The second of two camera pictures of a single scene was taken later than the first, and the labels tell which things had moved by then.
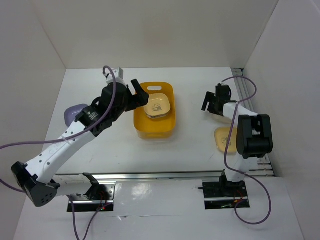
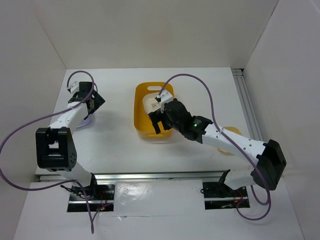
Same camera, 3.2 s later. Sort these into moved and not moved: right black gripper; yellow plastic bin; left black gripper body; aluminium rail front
Moved: left black gripper body; right black gripper
Not moved: aluminium rail front; yellow plastic bin
